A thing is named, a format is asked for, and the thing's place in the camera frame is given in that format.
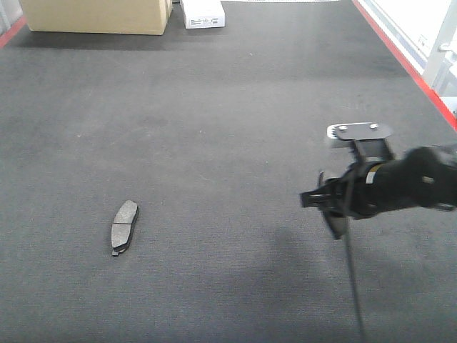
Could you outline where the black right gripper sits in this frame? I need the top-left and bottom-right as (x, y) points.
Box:
(299, 161), (386, 219)

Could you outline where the grey brake pad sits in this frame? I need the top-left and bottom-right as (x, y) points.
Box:
(318, 170), (348, 240)
(110, 200), (139, 257)

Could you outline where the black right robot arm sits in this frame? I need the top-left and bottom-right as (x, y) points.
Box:
(300, 143), (456, 219)

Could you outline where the white small box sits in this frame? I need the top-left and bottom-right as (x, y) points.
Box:
(180, 0), (226, 29)

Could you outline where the cardboard box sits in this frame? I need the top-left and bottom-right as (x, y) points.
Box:
(20, 0), (173, 35)

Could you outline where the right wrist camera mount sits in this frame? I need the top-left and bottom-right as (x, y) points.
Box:
(326, 122), (395, 164)

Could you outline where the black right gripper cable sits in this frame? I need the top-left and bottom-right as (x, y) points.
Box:
(344, 171), (367, 340)

